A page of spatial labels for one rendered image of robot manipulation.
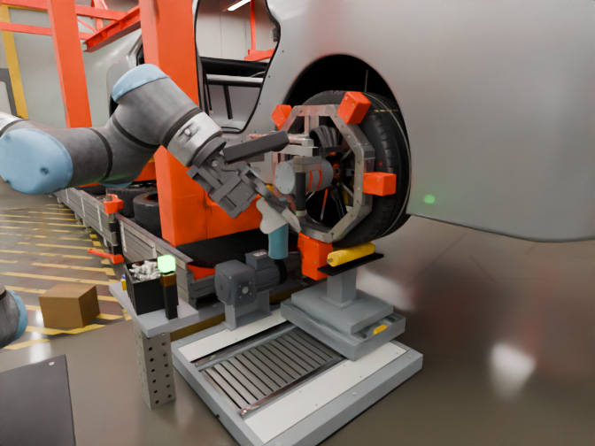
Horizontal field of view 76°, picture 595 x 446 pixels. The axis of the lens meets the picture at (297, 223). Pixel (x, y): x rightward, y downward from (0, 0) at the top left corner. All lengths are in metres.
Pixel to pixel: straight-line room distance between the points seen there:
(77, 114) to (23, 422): 2.64
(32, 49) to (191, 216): 12.80
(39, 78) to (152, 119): 13.63
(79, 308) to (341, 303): 1.36
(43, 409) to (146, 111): 0.94
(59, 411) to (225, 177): 0.89
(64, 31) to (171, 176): 2.11
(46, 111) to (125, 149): 13.53
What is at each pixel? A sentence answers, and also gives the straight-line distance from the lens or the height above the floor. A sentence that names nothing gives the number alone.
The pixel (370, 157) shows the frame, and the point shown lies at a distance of 1.40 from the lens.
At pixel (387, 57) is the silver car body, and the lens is 1.45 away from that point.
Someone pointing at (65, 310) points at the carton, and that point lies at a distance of 2.37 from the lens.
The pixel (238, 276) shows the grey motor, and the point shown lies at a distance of 1.73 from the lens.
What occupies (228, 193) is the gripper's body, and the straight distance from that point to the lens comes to 0.65.
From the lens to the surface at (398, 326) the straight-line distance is 1.89.
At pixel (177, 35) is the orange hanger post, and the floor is 1.39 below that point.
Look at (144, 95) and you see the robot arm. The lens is 0.67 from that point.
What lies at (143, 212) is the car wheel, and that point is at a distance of 2.83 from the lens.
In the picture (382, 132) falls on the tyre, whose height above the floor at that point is 1.02.
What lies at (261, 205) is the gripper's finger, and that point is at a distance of 0.65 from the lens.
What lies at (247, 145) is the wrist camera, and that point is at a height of 1.03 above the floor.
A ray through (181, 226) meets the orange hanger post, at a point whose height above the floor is 0.61.
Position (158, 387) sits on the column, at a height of 0.09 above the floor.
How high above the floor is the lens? 1.08
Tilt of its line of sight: 16 degrees down
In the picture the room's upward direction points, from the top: straight up
